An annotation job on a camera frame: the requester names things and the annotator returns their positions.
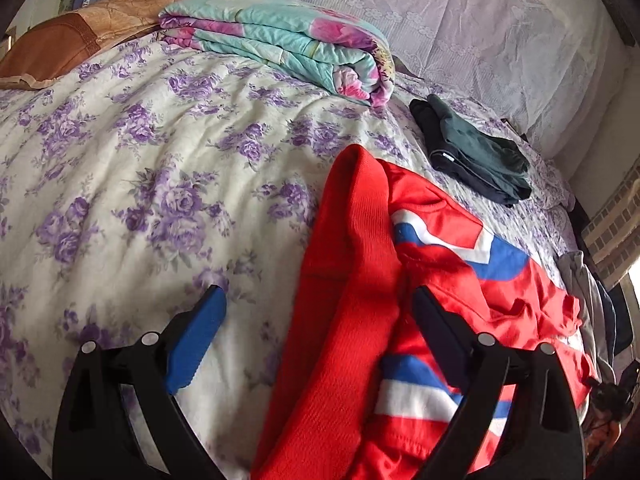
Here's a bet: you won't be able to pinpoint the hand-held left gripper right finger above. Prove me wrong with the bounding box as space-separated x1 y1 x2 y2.
411 285 586 480

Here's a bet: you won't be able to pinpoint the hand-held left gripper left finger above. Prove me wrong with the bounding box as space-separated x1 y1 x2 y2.
52 285 228 480

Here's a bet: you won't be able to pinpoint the red pants with blue-white stripes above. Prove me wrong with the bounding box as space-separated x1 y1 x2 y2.
250 144 598 480

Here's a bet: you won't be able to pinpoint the dark green folded pants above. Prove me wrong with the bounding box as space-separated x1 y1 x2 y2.
425 93 531 186

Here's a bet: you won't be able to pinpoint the black folded pants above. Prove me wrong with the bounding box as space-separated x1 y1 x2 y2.
409 99 532 207

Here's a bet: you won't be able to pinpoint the grey garment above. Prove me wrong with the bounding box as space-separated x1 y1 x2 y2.
557 250 618 381

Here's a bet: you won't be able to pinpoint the dark blue garment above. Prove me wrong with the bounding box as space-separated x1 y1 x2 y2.
602 285 633 361

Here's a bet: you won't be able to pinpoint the purple floral bedspread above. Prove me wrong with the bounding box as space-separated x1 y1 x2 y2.
0 35 581 480

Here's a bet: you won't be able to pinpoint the folded teal floral quilt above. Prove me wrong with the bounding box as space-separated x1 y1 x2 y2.
159 0 396 109

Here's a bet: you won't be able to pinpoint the brown pillow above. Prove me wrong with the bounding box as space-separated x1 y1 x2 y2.
0 0 206 92

